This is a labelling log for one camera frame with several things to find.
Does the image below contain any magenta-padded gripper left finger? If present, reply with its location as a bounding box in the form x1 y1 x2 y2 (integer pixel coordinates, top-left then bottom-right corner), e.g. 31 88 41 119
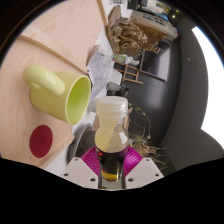
60 146 101 190

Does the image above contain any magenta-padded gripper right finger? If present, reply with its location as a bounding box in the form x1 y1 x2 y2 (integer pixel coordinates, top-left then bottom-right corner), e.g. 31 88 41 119
122 146 165 190

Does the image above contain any clear bottle with white cap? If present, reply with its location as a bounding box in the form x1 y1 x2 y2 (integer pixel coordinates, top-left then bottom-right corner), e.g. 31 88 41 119
94 96 131 182

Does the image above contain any grey plant saucer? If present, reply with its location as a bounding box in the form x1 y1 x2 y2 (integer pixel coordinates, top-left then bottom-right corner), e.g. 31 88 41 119
67 123 93 164

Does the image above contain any dried plant in grey pot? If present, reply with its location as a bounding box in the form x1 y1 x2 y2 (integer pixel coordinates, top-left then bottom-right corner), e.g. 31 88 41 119
73 104 169 173

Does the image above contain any flat round red coaster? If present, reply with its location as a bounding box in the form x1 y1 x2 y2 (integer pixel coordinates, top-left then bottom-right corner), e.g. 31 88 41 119
28 124 54 159

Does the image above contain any yellow-green mug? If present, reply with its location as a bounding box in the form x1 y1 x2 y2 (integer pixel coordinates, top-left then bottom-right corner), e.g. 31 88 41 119
21 64 93 126

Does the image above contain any grey glass bottle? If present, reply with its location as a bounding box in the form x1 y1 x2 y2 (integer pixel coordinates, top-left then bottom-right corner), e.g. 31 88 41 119
106 81 129 98

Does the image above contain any wooden easel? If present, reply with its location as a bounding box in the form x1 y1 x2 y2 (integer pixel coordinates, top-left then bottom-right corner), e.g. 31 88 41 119
114 59 144 85

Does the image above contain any printed newspaper sheet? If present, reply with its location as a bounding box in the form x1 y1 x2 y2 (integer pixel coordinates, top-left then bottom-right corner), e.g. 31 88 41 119
87 48 116 113

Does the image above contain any long ceiling strip light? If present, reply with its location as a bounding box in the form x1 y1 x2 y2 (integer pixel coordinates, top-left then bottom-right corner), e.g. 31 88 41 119
191 26 224 149

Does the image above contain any white and green spray bottle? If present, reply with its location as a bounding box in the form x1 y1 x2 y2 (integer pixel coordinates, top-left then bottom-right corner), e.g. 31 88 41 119
113 54 141 67

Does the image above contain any light wooden board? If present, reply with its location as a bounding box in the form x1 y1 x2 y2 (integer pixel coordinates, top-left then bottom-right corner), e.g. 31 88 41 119
0 0 109 169

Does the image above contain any white cabinet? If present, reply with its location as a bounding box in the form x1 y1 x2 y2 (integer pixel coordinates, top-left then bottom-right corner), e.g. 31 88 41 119
129 9 179 43

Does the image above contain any black desktop device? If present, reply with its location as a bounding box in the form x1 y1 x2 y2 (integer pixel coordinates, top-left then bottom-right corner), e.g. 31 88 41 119
126 0 171 14

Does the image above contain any black wall screen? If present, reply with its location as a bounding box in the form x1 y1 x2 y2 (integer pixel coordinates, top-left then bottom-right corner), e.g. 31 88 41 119
139 39 172 83

